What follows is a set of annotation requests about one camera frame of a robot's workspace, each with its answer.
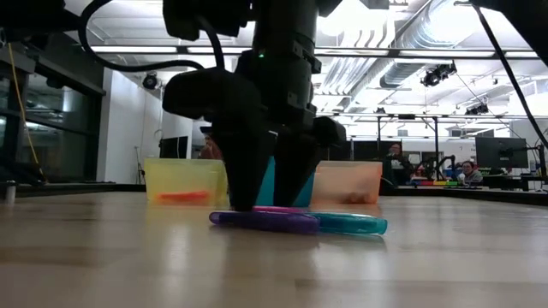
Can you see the small black monitor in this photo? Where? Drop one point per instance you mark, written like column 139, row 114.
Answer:
column 173, row 147

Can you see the purple translucent pen highlighter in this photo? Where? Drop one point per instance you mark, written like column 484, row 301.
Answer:
column 261, row 222

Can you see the black partition panels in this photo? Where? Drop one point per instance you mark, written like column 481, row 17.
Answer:
column 364, row 150

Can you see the black aluminium table frame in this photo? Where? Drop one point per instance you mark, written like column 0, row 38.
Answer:
column 77, row 187

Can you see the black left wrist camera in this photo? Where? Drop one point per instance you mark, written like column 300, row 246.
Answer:
column 306, row 57

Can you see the thin yellow pole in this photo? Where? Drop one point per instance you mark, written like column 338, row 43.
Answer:
column 35, row 149

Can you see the long ceiling light bar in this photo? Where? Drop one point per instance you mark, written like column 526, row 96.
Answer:
column 132, row 49

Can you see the pink slim highlighter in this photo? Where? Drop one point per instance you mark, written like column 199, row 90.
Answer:
column 265, row 209

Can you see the yellow plastic bin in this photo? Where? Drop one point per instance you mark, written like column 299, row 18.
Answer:
column 184, row 175

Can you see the small metal cylinder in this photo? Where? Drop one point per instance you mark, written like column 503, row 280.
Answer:
column 10, row 192

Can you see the teal plastic bin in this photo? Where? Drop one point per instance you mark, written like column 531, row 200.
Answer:
column 266, row 184

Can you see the colourful block row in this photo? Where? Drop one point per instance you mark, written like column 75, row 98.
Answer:
column 432, row 182

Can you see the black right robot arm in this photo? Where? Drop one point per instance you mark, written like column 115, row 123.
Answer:
column 526, row 21

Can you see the teal translucent pen highlighter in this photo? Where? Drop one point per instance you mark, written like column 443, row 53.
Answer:
column 351, row 223

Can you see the orange plastic bin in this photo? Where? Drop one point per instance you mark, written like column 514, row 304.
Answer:
column 347, row 179

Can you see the black background workstation frame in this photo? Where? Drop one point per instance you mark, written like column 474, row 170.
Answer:
column 436, row 137

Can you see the round black ceiling camera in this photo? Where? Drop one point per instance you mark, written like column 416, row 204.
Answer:
column 150, row 81

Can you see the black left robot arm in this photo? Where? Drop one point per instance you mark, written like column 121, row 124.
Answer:
column 282, row 25

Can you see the large black monitor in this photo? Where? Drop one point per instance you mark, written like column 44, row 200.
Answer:
column 501, row 152

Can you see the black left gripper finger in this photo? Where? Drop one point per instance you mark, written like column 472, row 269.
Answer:
column 295, row 171
column 248, row 171

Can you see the person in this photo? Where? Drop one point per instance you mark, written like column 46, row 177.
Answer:
column 396, row 156
column 468, row 173
column 210, row 149

